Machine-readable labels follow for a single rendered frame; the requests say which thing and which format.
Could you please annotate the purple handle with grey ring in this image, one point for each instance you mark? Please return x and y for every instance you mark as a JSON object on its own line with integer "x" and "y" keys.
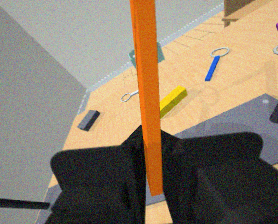
{"x": 274, "y": 50}

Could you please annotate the dark grey block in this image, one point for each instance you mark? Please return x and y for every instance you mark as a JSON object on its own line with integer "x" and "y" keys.
{"x": 88, "y": 120}

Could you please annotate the blue handle with grey loop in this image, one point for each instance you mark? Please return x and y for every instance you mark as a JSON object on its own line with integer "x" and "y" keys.
{"x": 214, "y": 63}

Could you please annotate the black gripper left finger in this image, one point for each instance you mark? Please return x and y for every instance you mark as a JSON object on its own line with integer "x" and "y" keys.
{"x": 124, "y": 162}

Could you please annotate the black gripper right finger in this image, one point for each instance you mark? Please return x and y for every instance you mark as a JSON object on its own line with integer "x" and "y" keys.
{"x": 178, "y": 155}

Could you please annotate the orange handle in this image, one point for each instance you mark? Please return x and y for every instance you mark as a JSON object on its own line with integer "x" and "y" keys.
{"x": 146, "y": 54}

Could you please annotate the yellow rectangular block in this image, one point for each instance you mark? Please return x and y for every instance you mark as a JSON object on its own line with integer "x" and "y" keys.
{"x": 172, "y": 99}

